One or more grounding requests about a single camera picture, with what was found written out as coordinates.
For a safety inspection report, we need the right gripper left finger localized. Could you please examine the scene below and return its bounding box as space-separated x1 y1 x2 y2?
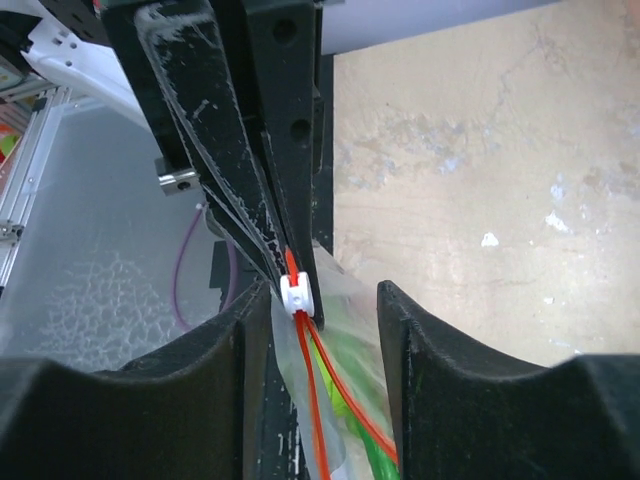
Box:
0 281 273 480

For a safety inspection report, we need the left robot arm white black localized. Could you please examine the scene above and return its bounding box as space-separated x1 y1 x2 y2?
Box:
1 1 325 284

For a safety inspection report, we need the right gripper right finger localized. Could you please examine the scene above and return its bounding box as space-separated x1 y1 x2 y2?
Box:
377 281 639 479

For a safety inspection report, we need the green cabbage toy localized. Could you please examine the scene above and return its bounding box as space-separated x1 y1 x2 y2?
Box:
311 296 400 479

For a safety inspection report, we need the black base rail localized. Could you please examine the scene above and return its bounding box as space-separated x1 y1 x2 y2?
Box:
209 54 336 291

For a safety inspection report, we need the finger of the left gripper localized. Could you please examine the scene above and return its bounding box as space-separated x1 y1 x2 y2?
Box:
243 1 325 329
102 1 285 290

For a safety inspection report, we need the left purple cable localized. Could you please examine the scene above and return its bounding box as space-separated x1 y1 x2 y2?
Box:
172 204 239 331

